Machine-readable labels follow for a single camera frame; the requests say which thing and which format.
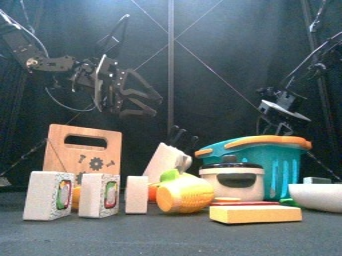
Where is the white knife holder block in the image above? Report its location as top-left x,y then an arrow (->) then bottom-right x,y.
142,142 -> 194,185

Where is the wooden board with gear print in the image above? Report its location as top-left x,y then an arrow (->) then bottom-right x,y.
42,123 -> 123,186

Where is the grey block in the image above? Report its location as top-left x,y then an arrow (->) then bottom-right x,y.
302,176 -> 333,185

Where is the cream toy pot black lid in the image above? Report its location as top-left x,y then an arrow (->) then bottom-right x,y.
198,155 -> 266,202

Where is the orange toy fruit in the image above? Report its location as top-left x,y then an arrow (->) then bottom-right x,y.
147,183 -> 161,204

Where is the plain white block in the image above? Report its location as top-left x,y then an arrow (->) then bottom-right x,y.
125,175 -> 150,215

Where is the yellow orange toy corn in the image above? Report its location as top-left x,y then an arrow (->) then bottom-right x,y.
155,168 -> 217,215

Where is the white box with window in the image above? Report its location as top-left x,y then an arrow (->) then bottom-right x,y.
78,172 -> 122,219
22,170 -> 76,222

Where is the white bowl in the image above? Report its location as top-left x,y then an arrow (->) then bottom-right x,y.
288,183 -> 342,214

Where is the green toy piece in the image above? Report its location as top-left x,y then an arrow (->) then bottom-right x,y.
279,197 -> 305,208

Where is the red flat toy piece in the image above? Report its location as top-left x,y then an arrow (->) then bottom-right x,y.
210,199 -> 281,207

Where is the yellow wooden block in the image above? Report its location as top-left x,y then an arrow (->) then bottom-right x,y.
209,204 -> 304,225

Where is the metal frame pole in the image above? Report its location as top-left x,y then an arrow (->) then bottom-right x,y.
167,0 -> 177,134

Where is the black knife handle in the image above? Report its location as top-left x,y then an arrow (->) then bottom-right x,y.
186,135 -> 201,155
167,124 -> 181,144
173,128 -> 189,148

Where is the teal basket with orange handle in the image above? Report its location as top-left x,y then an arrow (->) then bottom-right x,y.
194,134 -> 314,202

